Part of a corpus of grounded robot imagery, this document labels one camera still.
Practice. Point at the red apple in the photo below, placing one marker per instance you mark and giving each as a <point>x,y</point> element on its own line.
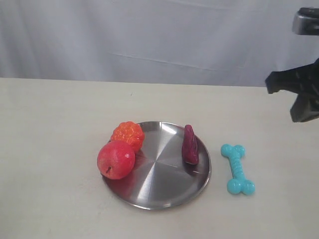
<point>116,160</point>

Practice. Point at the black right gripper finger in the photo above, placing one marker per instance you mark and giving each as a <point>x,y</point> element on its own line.
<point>305,108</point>

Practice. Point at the dark purple sweet potato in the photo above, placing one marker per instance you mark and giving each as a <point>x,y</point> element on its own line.
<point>189,149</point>

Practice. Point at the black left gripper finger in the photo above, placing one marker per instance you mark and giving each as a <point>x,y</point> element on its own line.
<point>300,80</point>

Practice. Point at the white backdrop cloth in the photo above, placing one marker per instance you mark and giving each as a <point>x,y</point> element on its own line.
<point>200,42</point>

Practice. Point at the round stainless steel plate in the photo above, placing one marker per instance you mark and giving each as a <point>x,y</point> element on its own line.
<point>160,178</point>

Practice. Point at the orange bumpy fruit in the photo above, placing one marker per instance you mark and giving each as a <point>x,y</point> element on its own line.
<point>131,133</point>

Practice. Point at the teal toy bone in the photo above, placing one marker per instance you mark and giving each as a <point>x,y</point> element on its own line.
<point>238,183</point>

